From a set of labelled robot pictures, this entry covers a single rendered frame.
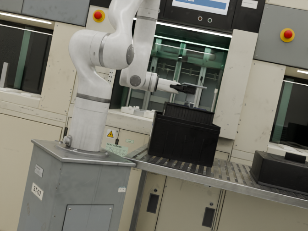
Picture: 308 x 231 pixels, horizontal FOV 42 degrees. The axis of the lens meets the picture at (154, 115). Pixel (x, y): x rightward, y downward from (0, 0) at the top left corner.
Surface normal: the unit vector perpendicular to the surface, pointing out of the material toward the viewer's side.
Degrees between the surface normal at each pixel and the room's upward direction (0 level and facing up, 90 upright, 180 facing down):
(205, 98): 90
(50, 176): 90
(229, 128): 90
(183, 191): 90
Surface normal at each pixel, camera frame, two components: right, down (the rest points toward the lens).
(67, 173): 0.58, 0.17
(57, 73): -0.14, 0.02
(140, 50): 0.13, -0.61
